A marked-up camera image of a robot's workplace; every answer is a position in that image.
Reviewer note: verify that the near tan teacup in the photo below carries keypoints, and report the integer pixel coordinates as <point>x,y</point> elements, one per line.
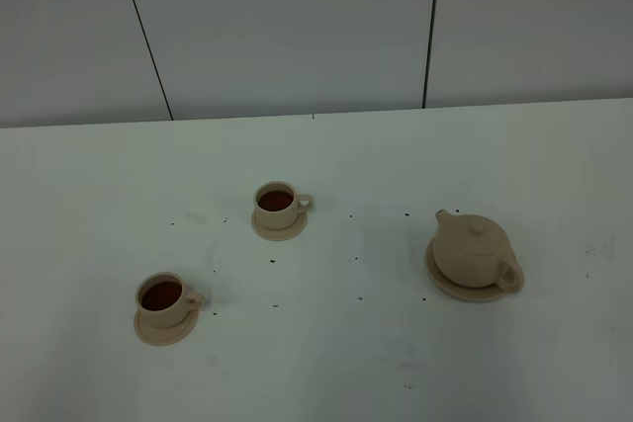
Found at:
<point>163,300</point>

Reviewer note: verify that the tan cup saucer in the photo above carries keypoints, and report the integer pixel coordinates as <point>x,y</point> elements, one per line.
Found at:
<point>165,334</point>
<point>279,234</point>

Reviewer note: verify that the near tan cup saucer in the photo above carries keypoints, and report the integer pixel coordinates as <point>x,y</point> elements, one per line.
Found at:
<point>165,334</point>

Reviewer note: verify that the far tan teacup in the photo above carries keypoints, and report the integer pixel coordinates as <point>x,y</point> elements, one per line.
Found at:
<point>278,205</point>

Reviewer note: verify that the tan teapot saucer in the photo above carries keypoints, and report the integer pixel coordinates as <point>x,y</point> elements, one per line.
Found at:
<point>472,295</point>

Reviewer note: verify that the tan teacup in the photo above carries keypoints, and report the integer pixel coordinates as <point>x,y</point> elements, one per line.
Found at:
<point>278,205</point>
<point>163,300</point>

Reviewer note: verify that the far tan cup saucer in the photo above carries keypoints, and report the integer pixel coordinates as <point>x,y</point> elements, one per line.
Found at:
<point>279,234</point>

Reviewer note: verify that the tan ceramic teapot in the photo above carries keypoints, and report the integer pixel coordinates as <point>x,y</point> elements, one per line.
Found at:
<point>474,252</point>

